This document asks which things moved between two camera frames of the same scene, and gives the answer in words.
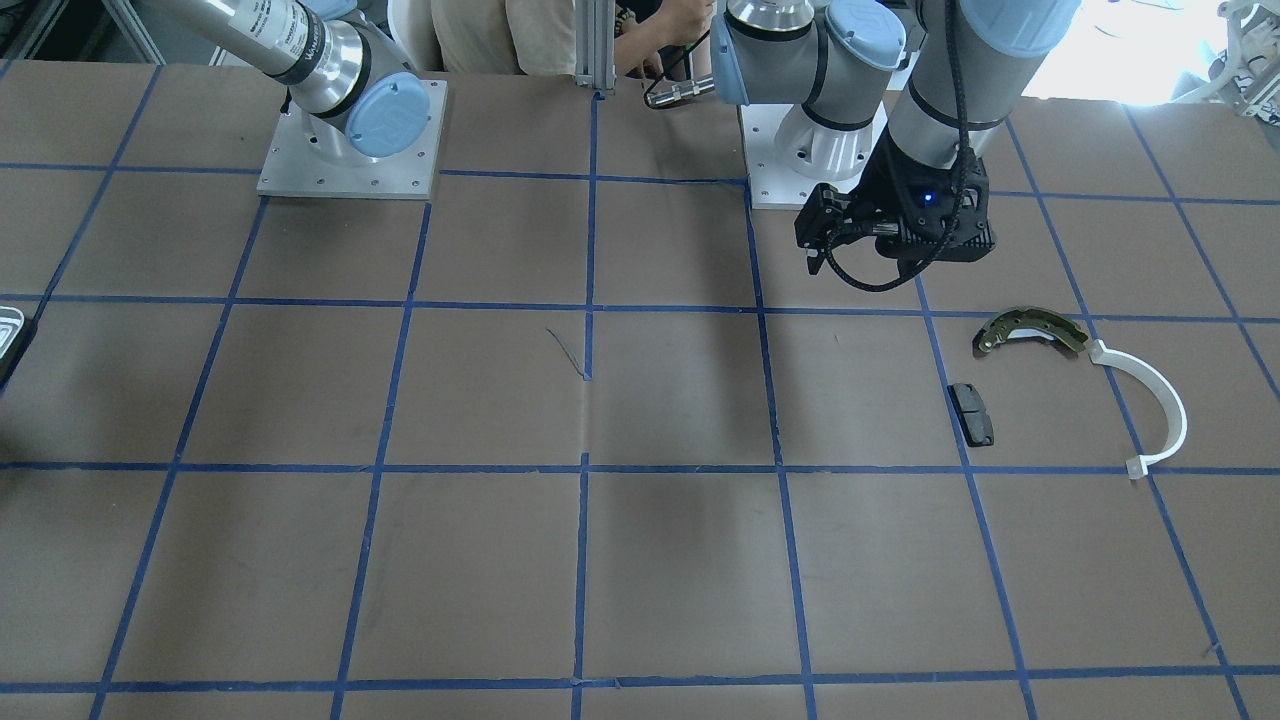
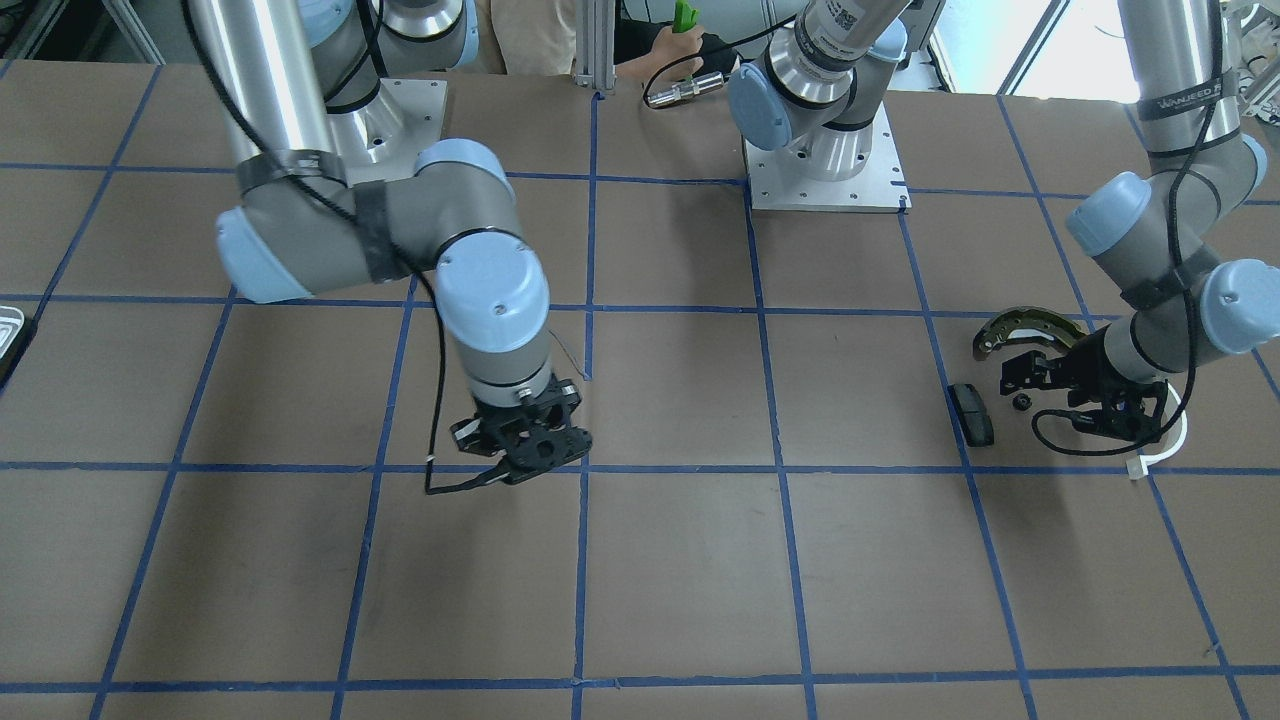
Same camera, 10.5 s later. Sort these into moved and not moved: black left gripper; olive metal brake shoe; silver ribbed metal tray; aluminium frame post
Moved: black left gripper
Not moved: silver ribbed metal tray; aluminium frame post; olive metal brake shoe
